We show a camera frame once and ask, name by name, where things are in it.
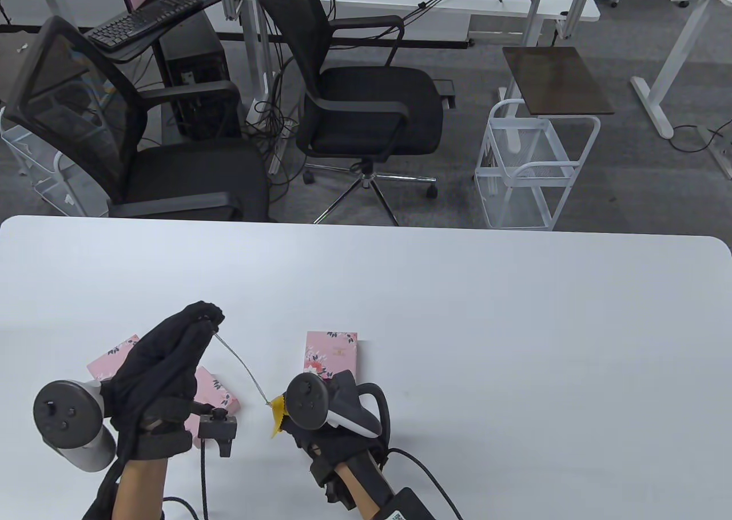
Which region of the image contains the black labelled forearm box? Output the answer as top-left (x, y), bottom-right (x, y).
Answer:
top-left (375, 487), bottom-right (435, 520)

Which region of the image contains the grey hand controller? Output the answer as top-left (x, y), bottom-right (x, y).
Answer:
top-left (33, 379), bottom-right (118, 474)
top-left (286, 370), bottom-right (391, 446)

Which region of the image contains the person's right forearm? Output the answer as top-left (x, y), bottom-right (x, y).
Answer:
top-left (335, 457), bottom-right (389, 520)

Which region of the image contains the black keyboard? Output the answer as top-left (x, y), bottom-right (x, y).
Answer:
top-left (86, 0), bottom-right (205, 51)

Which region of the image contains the silver chain necklace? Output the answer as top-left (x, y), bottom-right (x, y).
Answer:
top-left (213, 327), bottom-right (272, 407)

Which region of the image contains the black mesh office chair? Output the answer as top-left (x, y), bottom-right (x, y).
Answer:
top-left (3, 15), bottom-right (273, 222)

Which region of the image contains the yellow cleaning cloth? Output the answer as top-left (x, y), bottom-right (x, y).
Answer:
top-left (269, 394), bottom-right (289, 439)

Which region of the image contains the person's left hand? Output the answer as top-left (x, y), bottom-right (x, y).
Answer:
top-left (100, 301), bottom-right (225, 461)

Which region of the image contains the white wire cart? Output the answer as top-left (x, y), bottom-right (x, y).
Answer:
top-left (474, 100), bottom-right (601, 232)
top-left (0, 108), bottom-right (86, 217)

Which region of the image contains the pink floral box sleeve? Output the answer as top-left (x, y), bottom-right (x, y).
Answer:
top-left (303, 330), bottom-right (359, 384)

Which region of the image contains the black computer tower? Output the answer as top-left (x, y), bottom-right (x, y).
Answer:
top-left (157, 12), bottom-right (244, 141)

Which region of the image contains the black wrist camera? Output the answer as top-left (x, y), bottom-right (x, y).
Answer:
top-left (309, 457), bottom-right (358, 510)
top-left (192, 403), bottom-right (238, 458)

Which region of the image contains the person's right hand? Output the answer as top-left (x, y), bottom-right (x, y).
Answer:
top-left (283, 420), bottom-right (391, 476)

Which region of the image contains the person's left forearm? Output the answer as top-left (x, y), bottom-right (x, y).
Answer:
top-left (112, 457), bottom-right (169, 520)

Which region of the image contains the white desk foot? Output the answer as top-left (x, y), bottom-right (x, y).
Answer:
top-left (697, 124), bottom-right (732, 178)

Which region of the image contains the black chair chrome base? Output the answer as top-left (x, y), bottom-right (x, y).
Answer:
top-left (256, 0), bottom-right (445, 227)

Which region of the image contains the pink floral gift box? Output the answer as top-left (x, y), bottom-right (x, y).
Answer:
top-left (87, 334), bottom-right (141, 380)

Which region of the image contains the tangle of black cables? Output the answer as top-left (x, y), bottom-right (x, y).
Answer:
top-left (246, 39), bottom-right (304, 200)

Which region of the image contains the dark brown wooden board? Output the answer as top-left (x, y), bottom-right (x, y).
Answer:
top-left (502, 46), bottom-right (615, 116)

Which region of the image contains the pink floral box, middle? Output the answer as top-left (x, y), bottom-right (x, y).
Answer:
top-left (183, 366), bottom-right (242, 449)

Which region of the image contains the black glove cable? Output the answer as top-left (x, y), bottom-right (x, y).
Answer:
top-left (389, 448), bottom-right (464, 520)
top-left (163, 446), bottom-right (210, 520)

